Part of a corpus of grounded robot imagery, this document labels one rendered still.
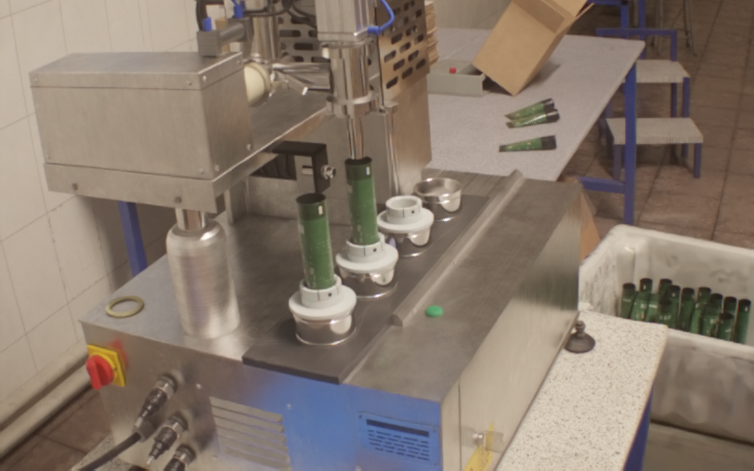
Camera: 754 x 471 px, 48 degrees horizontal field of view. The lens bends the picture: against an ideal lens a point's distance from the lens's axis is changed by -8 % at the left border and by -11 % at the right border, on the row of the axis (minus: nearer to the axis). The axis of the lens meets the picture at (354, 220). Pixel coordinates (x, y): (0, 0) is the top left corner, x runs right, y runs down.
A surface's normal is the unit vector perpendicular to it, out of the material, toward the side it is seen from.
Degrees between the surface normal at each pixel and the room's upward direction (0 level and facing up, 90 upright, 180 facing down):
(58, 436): 0
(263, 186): 90
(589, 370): 0
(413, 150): 90
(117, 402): 90
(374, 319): 0
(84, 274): 90
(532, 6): 111
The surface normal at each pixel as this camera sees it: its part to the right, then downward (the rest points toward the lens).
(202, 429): -0.44, 0.40
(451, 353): -0.08, -0.91
